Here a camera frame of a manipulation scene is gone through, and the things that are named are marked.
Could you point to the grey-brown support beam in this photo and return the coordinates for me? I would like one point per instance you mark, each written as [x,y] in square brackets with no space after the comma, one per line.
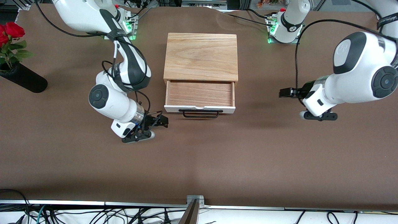
[190,214]

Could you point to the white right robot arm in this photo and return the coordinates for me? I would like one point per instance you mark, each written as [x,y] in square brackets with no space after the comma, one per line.
[77,15]

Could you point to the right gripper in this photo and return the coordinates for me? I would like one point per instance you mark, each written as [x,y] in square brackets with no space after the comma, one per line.
[151,121]

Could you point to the wooden drawer with white front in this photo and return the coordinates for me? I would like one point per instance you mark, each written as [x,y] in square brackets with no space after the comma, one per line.
[199,93]

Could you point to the aluminium frame profile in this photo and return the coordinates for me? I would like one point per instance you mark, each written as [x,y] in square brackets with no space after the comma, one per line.
[23,3]
[203,3]

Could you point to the black cylindrical vase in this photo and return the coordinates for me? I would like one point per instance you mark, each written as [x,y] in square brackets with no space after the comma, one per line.
[28,81]

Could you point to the brown table cover sheet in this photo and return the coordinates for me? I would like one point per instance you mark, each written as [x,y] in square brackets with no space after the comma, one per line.
[199,155]

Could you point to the green leafy rose stems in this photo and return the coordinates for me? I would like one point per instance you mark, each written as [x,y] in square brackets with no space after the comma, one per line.
[15,54]

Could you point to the grey metal bracket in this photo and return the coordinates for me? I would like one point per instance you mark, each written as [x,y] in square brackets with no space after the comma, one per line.
[195,199]

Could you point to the light wooden drawer cabinet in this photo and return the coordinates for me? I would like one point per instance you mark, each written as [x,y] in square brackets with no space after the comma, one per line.
[200,56]

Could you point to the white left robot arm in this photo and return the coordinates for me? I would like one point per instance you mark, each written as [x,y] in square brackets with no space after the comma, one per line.
[360,71]

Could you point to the red artificial rose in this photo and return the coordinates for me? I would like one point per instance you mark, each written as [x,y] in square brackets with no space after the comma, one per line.
[2,38]
[14,29]

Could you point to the aluminium table edge rail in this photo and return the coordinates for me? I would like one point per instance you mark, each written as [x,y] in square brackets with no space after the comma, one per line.
[62,203]

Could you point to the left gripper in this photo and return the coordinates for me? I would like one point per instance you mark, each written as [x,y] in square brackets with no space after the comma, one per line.
[303,90]

